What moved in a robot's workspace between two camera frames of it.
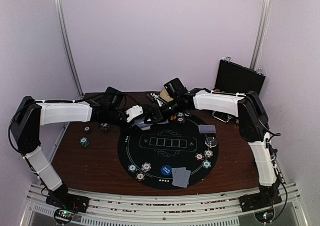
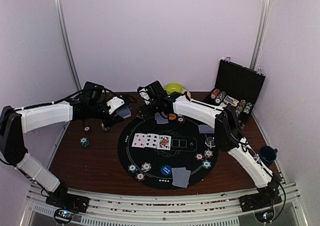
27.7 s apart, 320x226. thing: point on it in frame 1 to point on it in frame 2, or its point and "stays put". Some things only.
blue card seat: x=207 y=129 stays put
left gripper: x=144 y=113 to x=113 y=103
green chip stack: x=84 y=142 stays put
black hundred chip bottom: x=140 y=176 stays put
